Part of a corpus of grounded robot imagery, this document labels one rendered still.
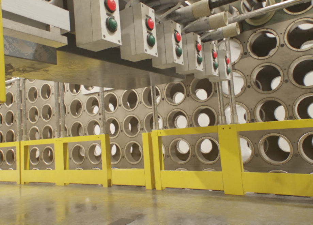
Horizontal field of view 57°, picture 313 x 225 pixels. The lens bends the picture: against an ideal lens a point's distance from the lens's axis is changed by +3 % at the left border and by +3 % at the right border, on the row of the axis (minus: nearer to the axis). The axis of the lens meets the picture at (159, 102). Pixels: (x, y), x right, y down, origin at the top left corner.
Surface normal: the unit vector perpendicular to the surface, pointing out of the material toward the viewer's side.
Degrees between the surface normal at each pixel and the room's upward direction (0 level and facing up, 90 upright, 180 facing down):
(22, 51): 90
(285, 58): 90
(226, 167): 90
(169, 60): 90
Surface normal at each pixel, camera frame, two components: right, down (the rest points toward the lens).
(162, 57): -0.54, -0.04
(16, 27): 0.84, -0.11
